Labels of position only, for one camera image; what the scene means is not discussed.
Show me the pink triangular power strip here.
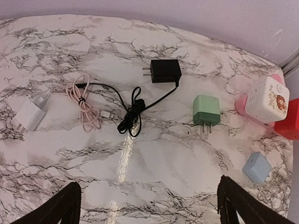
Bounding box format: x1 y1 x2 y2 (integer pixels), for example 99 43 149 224
235 72 285 128

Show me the right aluminium frame post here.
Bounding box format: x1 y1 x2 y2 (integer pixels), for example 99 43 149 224
280 49 299 77

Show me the white travel adapter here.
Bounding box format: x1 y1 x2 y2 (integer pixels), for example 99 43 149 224
244 77 291 123

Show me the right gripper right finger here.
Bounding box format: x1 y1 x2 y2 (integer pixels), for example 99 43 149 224
217 175 292 224

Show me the green plug adapter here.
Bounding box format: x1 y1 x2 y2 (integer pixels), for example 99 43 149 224
193 94 221 133

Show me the white usb charger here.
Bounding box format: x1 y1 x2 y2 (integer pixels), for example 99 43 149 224
14 97 46 133

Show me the pink coiled cable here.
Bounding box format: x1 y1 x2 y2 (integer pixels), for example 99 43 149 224
44 74 116 133

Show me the red cube socket adapter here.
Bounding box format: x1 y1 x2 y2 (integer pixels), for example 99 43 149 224
274 98 299 140

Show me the light blue plug adapter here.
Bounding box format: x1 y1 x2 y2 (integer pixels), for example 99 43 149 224
242 152 272 183

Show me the black adapter with cable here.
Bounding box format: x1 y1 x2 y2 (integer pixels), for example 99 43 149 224
90 59 182 138

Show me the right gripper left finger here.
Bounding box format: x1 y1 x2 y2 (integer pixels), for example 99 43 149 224
13 182 81 224

